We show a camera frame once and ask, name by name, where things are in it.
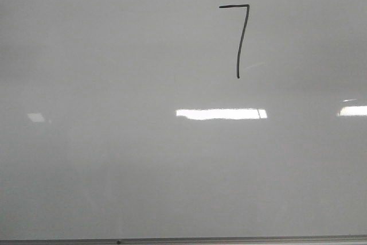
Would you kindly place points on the white glossy whiteboard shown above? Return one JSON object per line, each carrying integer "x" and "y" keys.
{"x": 182, "y": 118}

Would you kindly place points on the grey aluminium whiteboard frame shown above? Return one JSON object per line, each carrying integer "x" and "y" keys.
{"x": 332, "y": 239}

